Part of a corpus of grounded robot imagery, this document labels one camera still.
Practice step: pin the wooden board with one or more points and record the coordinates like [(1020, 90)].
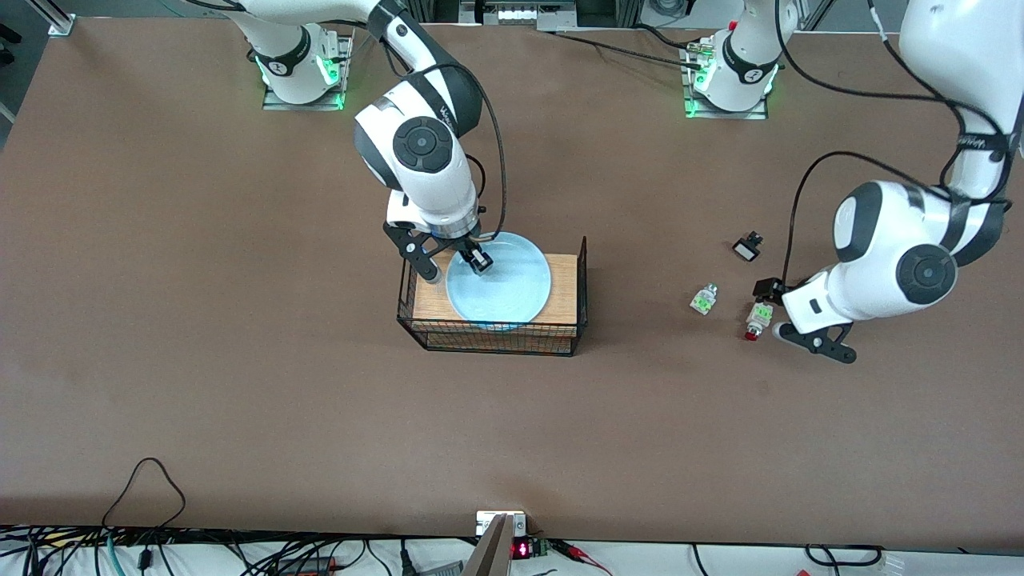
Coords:
[(562, 288)]

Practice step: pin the grey camera mount pole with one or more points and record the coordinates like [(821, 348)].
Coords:
[(490, 556)]

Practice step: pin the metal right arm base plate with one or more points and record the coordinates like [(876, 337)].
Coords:
[(276, 104)]

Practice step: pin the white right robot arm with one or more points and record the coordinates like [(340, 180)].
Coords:
[(424, 176)]

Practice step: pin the red push button switch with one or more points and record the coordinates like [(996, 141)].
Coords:
[(758, 318)]

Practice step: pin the green clear contact block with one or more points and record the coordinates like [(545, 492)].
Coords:
[(703, 299)]

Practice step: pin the red clip leads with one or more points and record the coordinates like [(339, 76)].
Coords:
[(580, 552)]

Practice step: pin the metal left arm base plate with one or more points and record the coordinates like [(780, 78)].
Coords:
[(696, 114)]

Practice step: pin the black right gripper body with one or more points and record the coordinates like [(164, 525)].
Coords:
[(470, 250)]

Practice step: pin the black power adapter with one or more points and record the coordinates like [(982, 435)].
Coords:
[(308, 566)]

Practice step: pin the aluminium frame with connectors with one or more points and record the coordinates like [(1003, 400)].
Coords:
[(520, 14)]

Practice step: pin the light blue round plate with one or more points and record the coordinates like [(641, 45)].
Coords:
[(504, 288)]

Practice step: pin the black white switch part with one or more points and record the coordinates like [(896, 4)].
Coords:
[(747, 250)]

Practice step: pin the silver metal clamp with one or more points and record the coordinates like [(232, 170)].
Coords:
[(488, 522)]

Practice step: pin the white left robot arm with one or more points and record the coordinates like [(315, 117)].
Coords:
[(888, 240)]

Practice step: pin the red digit display module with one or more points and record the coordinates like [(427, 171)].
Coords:
[(522, 550)]

